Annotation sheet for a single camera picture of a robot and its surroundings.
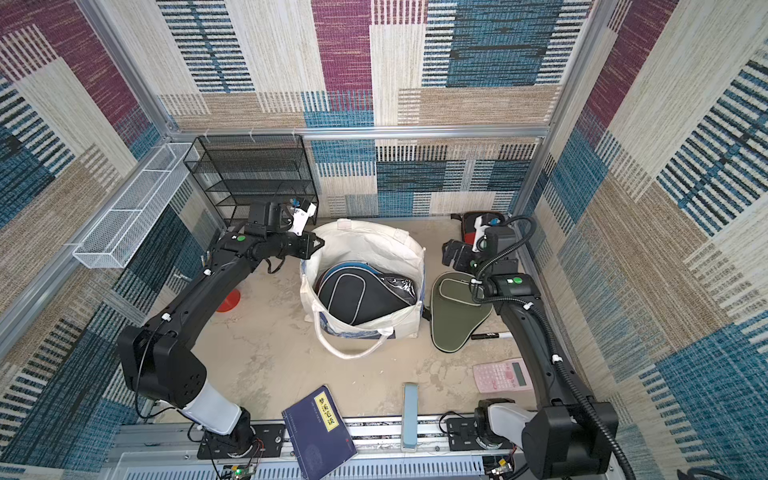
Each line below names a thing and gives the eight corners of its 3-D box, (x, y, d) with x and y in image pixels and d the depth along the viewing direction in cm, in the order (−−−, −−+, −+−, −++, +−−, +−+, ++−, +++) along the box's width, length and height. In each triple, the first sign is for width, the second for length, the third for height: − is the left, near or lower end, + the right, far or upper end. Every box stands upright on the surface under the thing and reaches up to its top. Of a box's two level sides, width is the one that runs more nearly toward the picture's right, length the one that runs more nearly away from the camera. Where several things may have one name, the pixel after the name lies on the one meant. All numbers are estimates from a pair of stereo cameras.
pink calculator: (477, 392, 82) (478, 390, 81) (471, 361, 88) (473, 358, 86) (530, 392, 82) (533, 390, 81) (521, 361, 87) (523, 358, 86)
